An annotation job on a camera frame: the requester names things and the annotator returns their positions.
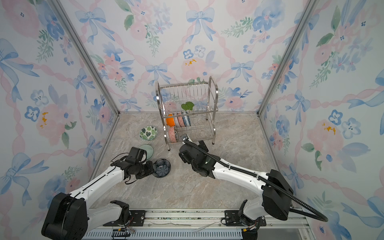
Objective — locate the green leaf-shaped dish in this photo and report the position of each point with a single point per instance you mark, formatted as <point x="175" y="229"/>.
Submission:
<point x="188" y="106"/>

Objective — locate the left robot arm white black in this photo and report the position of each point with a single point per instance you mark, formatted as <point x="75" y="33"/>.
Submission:
<point x="71" y="216"/>

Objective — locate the pale green plate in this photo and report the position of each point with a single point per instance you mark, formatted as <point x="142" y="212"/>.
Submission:
<point x="149" y="150"/>

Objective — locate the blue white patterned plate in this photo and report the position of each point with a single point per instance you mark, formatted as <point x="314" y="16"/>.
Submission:
<point x="186" y="120"/>

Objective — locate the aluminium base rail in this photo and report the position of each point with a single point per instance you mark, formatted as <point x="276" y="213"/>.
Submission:
<point x="203" y="224"/>

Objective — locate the dark blue flower bowl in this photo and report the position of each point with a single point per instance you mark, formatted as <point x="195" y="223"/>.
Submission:
<point x="162" y="168"/>

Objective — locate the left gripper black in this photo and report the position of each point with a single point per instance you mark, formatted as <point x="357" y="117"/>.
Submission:
<point x="150" y="170"/>

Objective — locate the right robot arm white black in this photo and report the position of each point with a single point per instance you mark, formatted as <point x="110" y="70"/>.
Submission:
<point x="269" y="201"/>

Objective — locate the black white floral bowl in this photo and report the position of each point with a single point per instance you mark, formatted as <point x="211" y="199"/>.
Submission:
<point x="173" y="134"/>
<point x="180" y="121"/>

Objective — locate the stainless steel dish rack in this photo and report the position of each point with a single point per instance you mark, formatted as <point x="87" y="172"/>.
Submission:
<point x="204" y="93"/>

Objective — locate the green leaf pattern bowl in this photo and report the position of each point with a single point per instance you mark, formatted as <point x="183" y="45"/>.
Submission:
<point x="148" y="133"/>

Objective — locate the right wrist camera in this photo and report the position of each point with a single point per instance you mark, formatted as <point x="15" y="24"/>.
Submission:
<point x="185" y="138"/>

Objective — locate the white bowl orange outside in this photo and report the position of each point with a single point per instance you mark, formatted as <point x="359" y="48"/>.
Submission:
<point x="170" y="121"/>

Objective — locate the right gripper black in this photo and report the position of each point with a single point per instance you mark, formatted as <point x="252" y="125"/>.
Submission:
<point x="202" y="145"/>

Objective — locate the black white floral bowl front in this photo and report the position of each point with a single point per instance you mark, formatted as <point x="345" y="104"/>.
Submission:
<point x="173" y="134"/>

